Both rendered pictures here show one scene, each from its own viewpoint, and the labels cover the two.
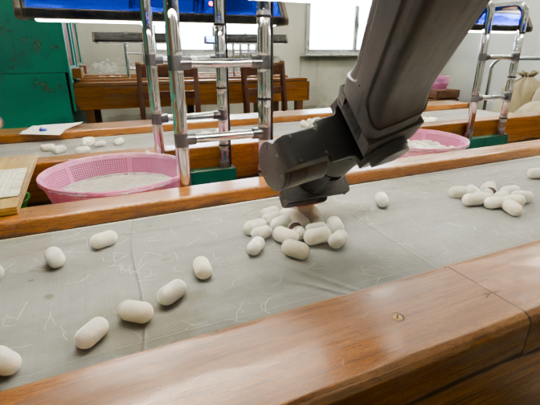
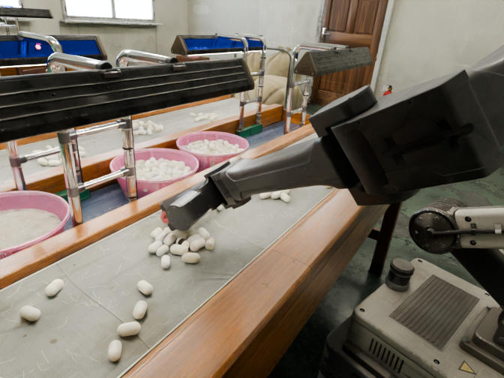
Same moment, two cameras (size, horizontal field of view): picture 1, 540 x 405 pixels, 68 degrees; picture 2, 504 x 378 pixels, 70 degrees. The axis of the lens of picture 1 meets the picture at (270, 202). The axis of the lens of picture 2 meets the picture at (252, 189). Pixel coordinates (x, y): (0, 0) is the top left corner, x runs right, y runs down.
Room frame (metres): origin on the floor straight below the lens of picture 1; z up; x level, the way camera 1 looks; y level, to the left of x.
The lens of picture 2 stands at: (-0.12, 0.20, 1.21)
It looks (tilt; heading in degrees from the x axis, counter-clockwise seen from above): 26 degrees down; 326
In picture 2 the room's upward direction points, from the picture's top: 5 degrees clockwise
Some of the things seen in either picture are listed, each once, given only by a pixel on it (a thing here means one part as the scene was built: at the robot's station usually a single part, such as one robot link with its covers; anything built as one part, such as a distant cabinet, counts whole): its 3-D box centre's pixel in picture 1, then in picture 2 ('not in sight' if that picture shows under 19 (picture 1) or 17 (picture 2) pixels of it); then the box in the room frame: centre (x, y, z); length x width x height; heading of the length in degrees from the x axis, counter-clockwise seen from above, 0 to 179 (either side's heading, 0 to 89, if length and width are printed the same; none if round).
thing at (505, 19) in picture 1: (461, 18); (225, 43); (1.45, -0.64, 1.08); 0.62 x 0.08 x 0.07; 114
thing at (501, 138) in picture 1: (473, 76); (238, 85); (1.38, -0.67, 0.90); 0.20 x 0.19 x 0.45; 114
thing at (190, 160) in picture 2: not in sight; (156, 176); (0.90, -0.11, 0.72); 0.27 x 0.27 x 0.10
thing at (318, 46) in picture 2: not in sight; (315, 100); (1.01, -0.84, 0.90); 0.20 x 0.19 x 0.45; 114
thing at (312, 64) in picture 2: not in sight; (340, 58); (0.94, -0.87, 1.08); 0.62 x 0.08 x 0.07; 114
